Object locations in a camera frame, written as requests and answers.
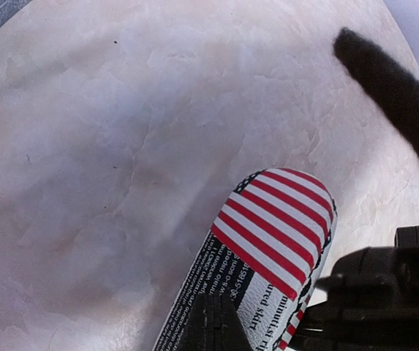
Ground american flag glasses case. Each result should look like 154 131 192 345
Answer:
154 168 337 350

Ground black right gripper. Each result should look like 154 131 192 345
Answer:
296 226 419 350

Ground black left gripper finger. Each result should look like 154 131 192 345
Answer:
179 292 252 351

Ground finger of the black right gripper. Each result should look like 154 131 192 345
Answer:
333 27 419 158

